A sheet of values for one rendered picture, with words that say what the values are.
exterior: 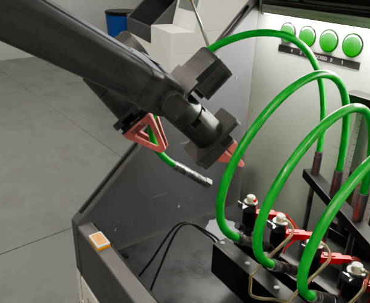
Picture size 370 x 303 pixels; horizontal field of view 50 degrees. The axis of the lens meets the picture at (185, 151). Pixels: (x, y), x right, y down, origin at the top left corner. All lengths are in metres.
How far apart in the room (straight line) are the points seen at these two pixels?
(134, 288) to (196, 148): 0.31
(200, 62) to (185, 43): 2.98
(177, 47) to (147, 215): 2.61
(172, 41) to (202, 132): 2.91
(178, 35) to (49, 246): 2.03
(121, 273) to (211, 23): 3.04
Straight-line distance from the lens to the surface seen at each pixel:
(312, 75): 0.68
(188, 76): 0.62
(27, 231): 2.70
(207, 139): 0.67
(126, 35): 0.79
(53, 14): 0.43
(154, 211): 1.11
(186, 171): 0.83
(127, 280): 0.85
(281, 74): 1.08
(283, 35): 0.80
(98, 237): 0.94
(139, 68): 0.51
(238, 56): 1.10
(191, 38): 3.62
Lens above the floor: 1.53
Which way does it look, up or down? 25 degrees down
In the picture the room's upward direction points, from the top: 2 degrees clockwise
